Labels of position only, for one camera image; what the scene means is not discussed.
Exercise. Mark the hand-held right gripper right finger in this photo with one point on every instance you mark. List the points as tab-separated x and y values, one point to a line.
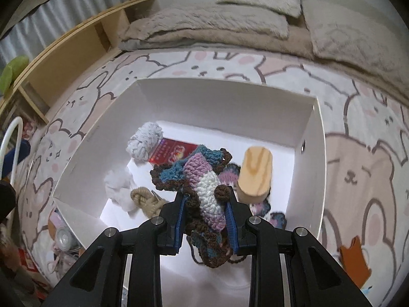
232	233

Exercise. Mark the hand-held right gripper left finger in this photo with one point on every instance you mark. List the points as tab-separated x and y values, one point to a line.
181	217

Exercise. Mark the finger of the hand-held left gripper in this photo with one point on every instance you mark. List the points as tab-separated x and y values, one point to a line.
19	155
6	198

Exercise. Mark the multicolour crocheted piece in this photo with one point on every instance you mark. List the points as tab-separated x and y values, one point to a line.
204	185

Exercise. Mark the white cardboard box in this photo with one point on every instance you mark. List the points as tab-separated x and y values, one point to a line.
223	108

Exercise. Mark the white curved tube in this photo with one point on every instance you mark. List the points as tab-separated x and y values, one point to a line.
4	147

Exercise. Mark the beige twine bundle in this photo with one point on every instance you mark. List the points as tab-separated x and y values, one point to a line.
147	203

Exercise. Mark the round crocheted coaster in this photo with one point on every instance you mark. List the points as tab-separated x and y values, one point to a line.
276	220
260	208
231	174

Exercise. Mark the oval wooden block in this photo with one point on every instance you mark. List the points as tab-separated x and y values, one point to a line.
255	172

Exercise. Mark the red flat box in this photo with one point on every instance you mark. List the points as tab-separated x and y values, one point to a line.
169	152

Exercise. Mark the red packet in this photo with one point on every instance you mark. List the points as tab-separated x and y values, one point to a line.
27	262

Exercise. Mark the green plush toy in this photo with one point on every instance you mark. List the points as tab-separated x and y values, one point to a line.
12	70

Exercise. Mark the white yarn ball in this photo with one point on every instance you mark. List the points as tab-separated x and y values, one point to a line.
143	140

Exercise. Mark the wooden shelf unit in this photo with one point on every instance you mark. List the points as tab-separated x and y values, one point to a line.
64	67

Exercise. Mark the bear printed blanket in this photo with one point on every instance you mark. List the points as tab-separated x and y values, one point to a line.
351	166

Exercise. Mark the small blue white packet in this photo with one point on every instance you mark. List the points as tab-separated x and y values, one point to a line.
367	289

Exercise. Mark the pale blue curtain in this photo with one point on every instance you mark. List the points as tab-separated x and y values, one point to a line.
64	9

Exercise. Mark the beige folded duvet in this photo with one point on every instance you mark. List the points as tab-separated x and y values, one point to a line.
223	40

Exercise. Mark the long fluffy beige pillow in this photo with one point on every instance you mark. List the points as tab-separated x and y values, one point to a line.
207	22

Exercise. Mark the quilted beige pillow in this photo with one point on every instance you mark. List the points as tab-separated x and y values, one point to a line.
348	38

